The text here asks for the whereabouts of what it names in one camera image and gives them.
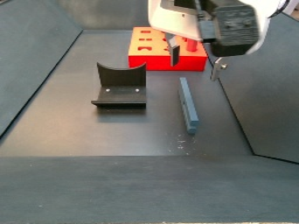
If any blue double-square bar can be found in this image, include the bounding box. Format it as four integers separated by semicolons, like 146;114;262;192
178;77;200;135

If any black curved stand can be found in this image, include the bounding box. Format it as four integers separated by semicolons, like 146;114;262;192
90;63;146;108

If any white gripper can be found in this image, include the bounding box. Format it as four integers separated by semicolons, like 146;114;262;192
148;0;228;81

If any red shape-sorting board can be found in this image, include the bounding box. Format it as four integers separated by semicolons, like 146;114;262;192
128;27;208;72

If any red octagonal peg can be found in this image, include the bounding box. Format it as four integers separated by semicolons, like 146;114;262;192
185;38;197;52

